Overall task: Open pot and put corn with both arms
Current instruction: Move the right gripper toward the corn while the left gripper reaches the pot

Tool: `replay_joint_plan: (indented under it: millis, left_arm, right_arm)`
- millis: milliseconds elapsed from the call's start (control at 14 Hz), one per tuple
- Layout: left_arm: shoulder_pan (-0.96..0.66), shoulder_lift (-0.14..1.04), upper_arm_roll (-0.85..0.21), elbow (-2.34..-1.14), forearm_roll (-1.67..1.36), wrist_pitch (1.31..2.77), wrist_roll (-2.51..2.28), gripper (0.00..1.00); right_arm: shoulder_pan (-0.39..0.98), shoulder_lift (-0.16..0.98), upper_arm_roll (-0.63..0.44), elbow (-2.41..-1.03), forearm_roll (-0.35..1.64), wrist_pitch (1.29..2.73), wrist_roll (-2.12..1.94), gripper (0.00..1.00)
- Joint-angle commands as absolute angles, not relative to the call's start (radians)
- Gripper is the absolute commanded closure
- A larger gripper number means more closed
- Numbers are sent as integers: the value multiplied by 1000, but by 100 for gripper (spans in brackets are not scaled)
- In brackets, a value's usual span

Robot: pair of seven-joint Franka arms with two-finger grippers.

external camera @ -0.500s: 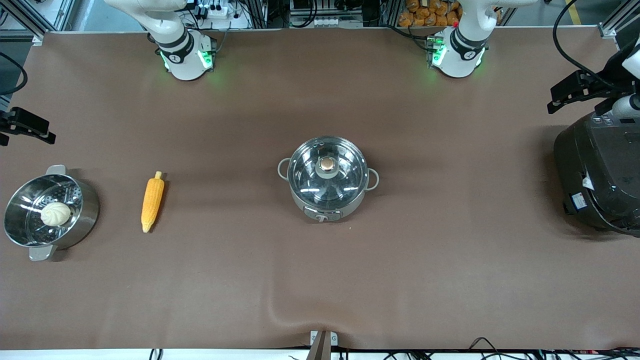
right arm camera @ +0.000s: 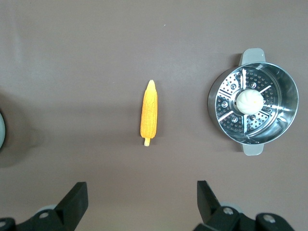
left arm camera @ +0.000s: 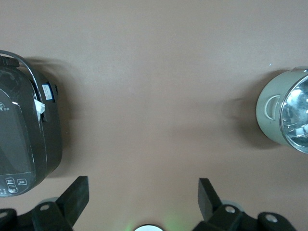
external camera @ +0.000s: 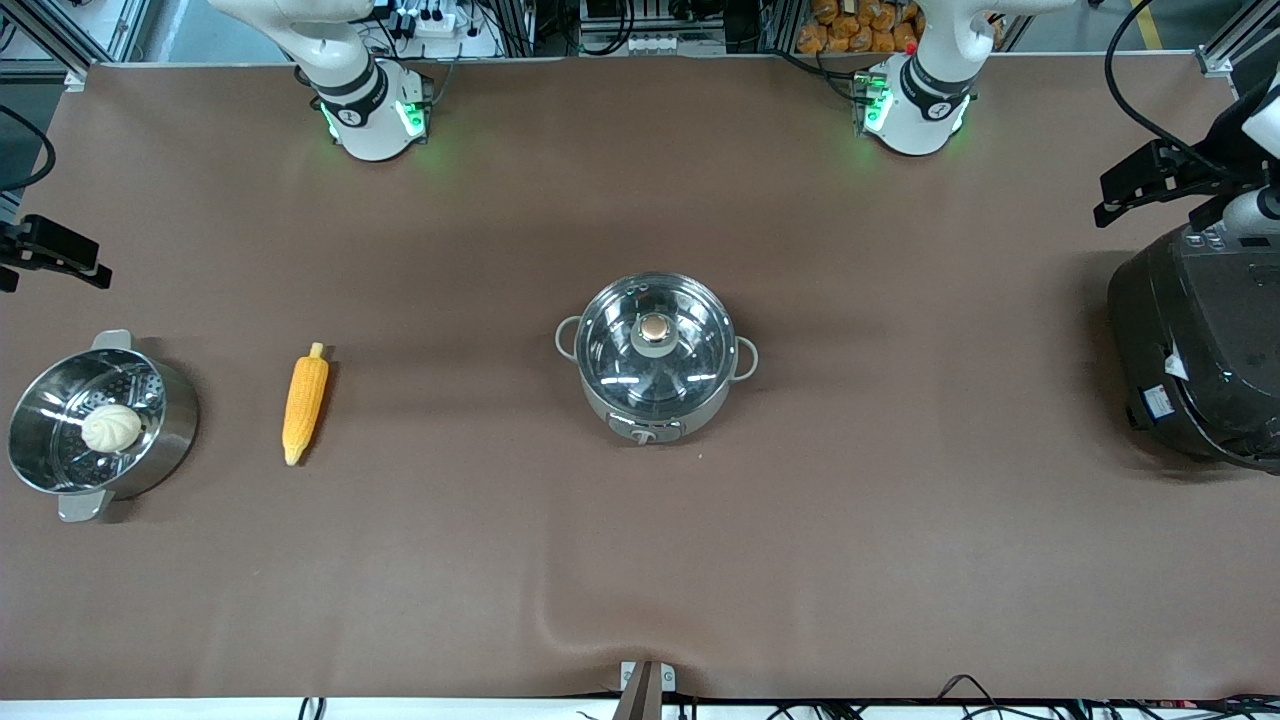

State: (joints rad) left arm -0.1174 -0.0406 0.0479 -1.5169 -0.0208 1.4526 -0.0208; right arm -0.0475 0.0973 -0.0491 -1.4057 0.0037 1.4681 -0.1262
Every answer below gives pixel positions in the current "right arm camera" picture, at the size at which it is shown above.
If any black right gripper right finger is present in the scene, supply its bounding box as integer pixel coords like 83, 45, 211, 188
194, 180, 295, 231

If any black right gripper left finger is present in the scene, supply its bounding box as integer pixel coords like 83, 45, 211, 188
16, 181, 89, 231

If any yellow corn cob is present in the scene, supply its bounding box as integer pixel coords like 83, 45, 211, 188
140, 79, 159, 147

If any grey electric cooking pot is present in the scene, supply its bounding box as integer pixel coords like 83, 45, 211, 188
0, 112, 6, 151

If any steel steamer pot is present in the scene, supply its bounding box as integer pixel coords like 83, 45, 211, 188
207, 48, 299, 156

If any white steamed bun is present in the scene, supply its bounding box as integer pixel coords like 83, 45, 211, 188
235, 90, 264, 115

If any brown table cover sheet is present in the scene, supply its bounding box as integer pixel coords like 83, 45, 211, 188
0, 0, 308, 231

